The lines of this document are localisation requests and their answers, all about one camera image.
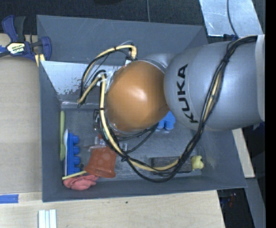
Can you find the white plastic spoon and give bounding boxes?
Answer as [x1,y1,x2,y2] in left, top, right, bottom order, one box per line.
[63,128,70,152]

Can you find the light green flat strip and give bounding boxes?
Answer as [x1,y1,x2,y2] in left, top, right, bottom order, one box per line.
[59,110,66,162]

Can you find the orange-red plastic cup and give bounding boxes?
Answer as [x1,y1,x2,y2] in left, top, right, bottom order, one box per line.
[84,145,118,179]

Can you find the blue studded toy block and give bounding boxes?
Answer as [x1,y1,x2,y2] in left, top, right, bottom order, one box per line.
[62,133,82,176]

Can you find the thin yellow stick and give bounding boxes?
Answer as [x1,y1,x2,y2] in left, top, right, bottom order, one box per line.
[62,170,88,181]

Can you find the pink cloth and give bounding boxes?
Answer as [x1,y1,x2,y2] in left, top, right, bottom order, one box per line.
[63,174,99,191]

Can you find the blue toy figure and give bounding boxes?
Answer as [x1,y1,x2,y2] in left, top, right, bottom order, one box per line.
[156,110,176,131]

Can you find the dark green flat block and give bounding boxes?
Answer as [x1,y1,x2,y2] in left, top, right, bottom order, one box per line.
[149,156,193,175]

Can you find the grey metal bin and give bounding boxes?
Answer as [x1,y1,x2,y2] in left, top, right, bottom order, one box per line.
[36,14,248,203]

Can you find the pale yellow toy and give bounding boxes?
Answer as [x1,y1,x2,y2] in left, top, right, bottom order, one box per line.
[191,155,205,171]

